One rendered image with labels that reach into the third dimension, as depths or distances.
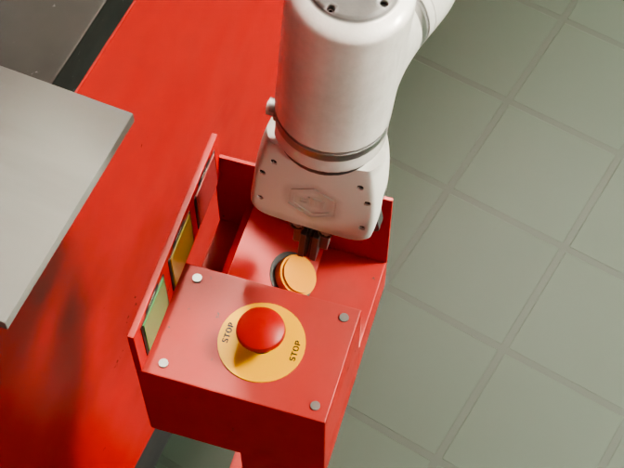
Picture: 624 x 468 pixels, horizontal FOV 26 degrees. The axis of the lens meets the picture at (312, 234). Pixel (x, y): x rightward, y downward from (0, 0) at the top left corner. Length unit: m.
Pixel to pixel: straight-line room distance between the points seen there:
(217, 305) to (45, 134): 0.25
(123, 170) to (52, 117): 0.40
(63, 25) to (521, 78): 1.20
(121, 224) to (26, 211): 0.49
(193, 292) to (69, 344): 0.29
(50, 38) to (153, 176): 0.32
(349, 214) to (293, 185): 0.05
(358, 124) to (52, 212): 0.21
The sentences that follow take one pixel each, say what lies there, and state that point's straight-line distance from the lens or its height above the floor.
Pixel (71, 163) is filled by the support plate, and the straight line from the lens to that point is 0.94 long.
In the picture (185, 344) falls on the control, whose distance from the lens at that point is 1.11.
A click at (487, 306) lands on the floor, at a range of 2.02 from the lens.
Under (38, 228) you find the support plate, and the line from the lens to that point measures 0.92.
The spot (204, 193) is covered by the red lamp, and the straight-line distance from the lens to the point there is 1.14.
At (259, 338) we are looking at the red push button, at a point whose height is 0.81.
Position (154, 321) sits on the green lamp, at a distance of 1.09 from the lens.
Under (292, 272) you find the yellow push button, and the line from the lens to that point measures 1.19.
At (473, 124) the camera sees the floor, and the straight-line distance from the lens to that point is 2.19.
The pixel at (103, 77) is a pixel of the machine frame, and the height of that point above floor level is 0.80.
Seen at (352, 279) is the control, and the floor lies 0.70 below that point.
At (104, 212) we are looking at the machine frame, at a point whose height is 0.64.
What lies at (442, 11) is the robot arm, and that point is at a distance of 0.95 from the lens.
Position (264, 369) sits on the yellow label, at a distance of 1.09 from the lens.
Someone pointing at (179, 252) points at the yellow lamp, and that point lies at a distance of 1.11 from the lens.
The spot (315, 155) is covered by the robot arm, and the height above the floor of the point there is 0.98.
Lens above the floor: 1.77
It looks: 59 degrees down
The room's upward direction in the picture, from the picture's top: straight up
